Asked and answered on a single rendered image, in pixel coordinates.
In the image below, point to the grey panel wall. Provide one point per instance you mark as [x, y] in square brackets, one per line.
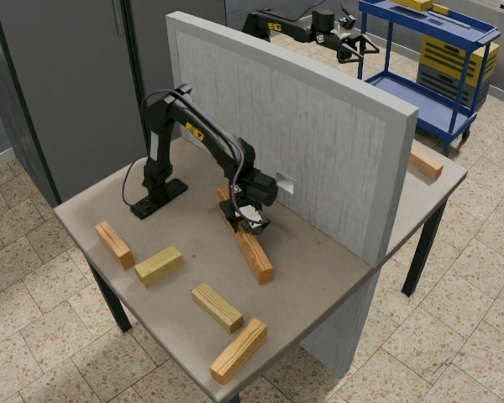
[346, 143]

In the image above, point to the light wooden board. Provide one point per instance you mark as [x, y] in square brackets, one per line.
[248, 244]

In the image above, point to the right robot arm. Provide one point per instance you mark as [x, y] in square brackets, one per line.
[161, 116]

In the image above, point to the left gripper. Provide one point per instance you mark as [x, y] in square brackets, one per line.
[347, 46]

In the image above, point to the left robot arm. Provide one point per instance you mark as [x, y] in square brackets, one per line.
[259, 24]

